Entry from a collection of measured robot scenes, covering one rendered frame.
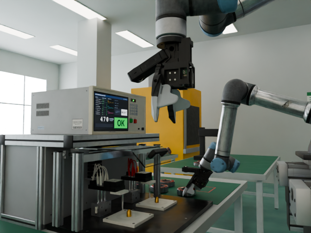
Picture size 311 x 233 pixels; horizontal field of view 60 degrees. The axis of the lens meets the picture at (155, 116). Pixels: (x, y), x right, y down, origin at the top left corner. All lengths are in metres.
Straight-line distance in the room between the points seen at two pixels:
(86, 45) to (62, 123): 4.38
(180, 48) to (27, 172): 0.84
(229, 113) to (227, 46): 5.38
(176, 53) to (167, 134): 4.27
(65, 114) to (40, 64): 7.96
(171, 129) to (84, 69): 2.07
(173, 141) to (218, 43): 2.94
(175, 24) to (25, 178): 0.89
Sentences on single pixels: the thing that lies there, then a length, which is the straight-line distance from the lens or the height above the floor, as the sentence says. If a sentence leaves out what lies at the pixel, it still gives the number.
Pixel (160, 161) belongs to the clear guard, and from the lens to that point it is 1.05.
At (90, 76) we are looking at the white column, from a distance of 5.35.
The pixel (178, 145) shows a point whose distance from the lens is 4.81.
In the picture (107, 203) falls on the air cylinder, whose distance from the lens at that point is 1.25.
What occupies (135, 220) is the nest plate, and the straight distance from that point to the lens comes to 1.13.
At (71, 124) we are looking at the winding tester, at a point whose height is 1.16.
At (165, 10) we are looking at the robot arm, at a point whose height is 1.41.
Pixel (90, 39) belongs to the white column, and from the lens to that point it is 5.55.
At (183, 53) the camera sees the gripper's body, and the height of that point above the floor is 1.31.
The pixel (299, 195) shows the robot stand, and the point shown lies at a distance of 0.77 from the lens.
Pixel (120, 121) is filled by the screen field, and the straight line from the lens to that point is 1.29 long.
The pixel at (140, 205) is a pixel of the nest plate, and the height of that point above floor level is 0.78.
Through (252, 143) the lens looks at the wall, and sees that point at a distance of 6.33.
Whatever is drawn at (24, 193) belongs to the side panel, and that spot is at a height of 0.87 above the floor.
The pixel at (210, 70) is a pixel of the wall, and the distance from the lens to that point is 6.68.
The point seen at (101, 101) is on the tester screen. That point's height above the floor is 1.26.
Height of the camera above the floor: 1.14
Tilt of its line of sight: 3 degrees up
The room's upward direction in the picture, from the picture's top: straight up
